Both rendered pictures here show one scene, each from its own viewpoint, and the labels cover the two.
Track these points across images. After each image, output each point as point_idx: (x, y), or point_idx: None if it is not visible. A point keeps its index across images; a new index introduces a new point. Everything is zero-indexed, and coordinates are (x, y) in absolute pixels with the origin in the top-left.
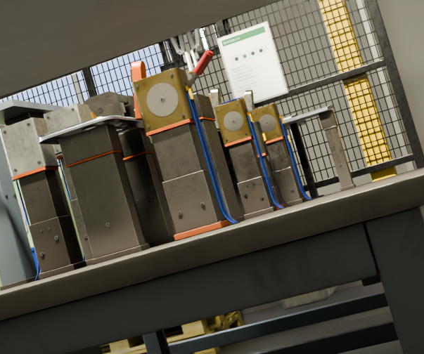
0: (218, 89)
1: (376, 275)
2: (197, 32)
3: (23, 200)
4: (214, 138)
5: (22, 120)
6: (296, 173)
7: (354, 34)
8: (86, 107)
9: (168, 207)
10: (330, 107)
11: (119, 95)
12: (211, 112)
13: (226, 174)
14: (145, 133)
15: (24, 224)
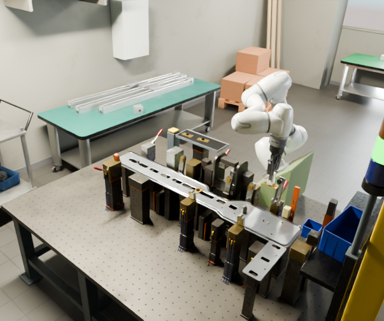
0: (190, 192)
1: None
2: (267, 167)
3: (281, 168)
4: (135, 194)
5: None
6: (226, 266)
7: (368, 302)
8: (172, 154)
9: (149, 199)
10: (257, 278)
11: (225, 161)
12: (138, 187)
13: (138, 207)
14: None
15: (267, 176)
